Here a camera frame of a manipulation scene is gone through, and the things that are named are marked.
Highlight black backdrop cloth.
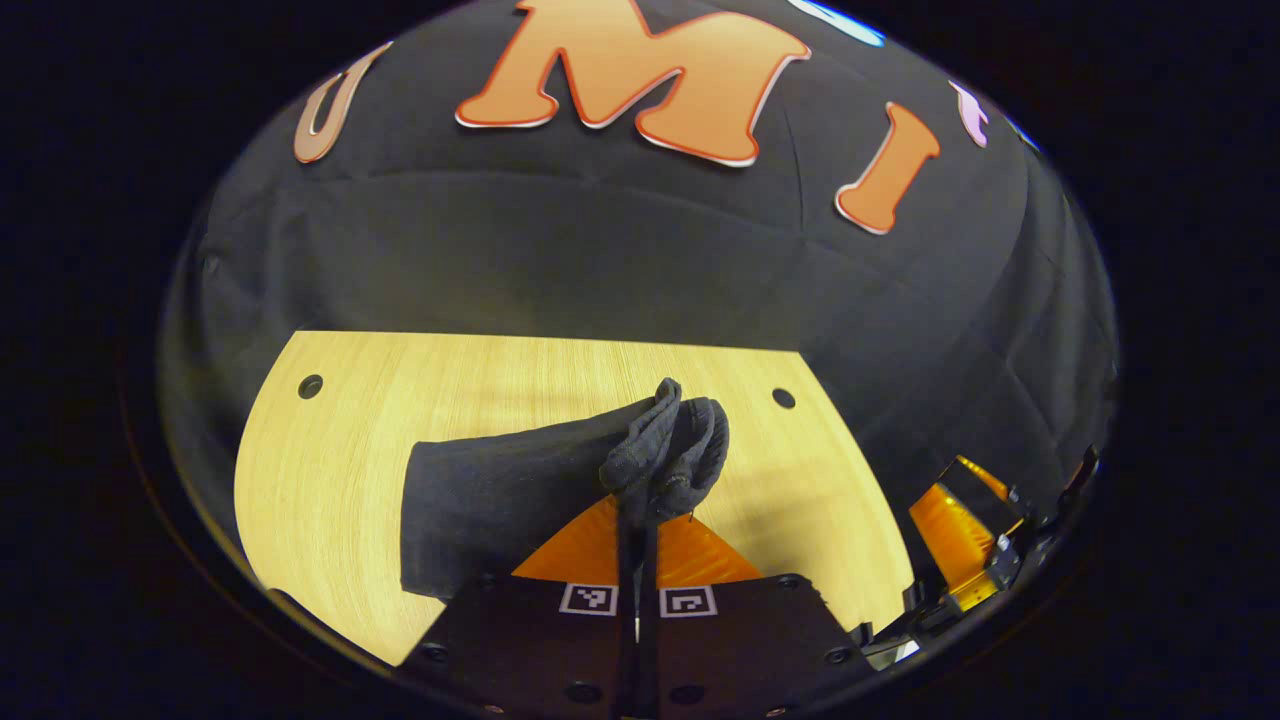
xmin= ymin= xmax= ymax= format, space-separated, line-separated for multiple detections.
xmin=158 ymin=0 xmax=1119 ymax=601

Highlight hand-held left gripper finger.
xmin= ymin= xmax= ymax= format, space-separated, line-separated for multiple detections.
xmin=395 ymin=495 xmax=640 ymax=720
xmin=640 ymin=505 xmax=881 ymax=720

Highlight dark grey jeans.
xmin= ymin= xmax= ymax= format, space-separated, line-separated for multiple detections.
xmin=400 ymin=377 xmax=731 ymax=601

